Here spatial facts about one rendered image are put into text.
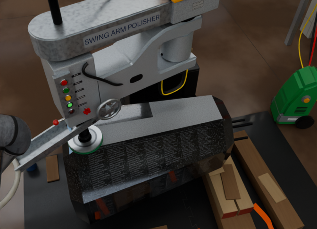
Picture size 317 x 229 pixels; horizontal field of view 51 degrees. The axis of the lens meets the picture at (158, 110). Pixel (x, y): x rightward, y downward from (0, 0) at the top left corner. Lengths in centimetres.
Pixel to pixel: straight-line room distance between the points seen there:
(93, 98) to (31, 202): 142
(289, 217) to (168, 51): 162
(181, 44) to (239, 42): 248
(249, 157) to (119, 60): 165
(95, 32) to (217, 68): 255
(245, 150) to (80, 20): 199
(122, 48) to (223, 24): 292
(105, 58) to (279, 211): 180
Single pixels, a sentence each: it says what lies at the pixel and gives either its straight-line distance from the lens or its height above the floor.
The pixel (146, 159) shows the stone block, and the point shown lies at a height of 72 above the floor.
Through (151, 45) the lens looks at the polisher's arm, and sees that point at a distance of 175.
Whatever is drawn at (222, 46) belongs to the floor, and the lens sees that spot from 423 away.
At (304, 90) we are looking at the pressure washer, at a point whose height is 50.
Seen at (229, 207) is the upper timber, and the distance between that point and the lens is 259.
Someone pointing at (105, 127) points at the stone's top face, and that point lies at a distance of 220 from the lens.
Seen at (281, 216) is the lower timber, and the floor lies 13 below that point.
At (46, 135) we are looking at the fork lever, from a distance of 205.
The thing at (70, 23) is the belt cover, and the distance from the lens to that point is 153.
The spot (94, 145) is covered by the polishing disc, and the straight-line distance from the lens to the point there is 209.
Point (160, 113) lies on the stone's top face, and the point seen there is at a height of 82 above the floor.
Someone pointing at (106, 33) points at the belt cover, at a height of 164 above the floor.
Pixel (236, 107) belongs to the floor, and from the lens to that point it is 351.
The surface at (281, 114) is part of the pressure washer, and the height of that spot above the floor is 16.
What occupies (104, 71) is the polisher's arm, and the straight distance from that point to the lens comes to 173.
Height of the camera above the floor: 254
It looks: 49 degrees down
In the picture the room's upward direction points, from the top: 3 degrees clockwise
